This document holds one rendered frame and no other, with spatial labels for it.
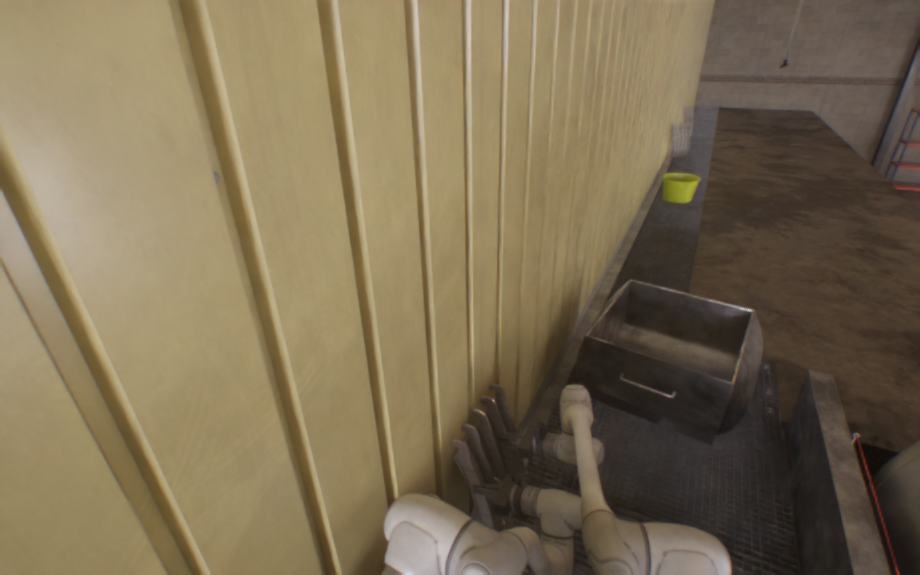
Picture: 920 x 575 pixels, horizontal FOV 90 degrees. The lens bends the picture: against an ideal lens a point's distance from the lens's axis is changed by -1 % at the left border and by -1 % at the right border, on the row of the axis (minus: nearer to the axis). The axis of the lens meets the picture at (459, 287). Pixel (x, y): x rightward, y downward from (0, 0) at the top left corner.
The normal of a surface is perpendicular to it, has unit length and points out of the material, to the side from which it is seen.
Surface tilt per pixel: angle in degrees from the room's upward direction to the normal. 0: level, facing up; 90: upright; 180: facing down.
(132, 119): 90
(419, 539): 25
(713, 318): 88
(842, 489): 0
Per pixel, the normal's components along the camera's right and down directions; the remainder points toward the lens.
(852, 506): -0.02, -0.88
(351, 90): 0.89, 0.20
